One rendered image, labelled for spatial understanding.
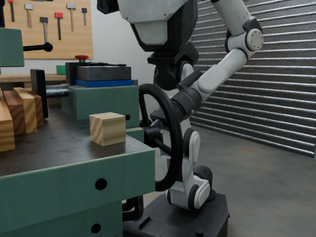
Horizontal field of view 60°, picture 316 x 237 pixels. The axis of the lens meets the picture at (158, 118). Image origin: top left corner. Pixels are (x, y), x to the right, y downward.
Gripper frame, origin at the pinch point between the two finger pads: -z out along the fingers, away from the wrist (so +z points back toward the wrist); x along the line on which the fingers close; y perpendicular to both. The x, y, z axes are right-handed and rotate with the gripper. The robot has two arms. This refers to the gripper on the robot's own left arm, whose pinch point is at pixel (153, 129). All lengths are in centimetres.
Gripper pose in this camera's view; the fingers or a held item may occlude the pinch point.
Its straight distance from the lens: 87.5
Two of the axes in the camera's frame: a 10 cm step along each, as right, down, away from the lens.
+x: -5.1, -1.7, 8.5
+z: 7.4, -5.8, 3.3
